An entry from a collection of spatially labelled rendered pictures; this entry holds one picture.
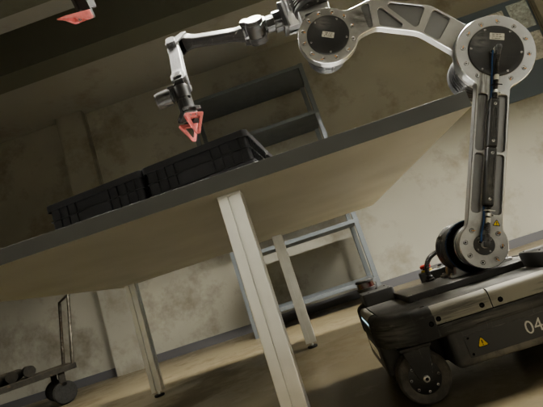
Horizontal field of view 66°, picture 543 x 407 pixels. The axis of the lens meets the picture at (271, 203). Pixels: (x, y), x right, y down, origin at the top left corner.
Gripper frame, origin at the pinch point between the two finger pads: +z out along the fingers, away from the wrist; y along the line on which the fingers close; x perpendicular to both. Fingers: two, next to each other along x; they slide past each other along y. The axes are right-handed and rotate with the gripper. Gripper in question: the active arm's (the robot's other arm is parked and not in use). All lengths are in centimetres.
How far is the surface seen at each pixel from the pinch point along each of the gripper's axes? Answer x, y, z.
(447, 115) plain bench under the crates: 33, 72, 36
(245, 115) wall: 149, -236, -122
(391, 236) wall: 235, -191, 47
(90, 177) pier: -6, -314, -111
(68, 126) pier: -15, -317, -174
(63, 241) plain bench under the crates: -49, 25, 34
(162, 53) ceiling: 72, -211, -184
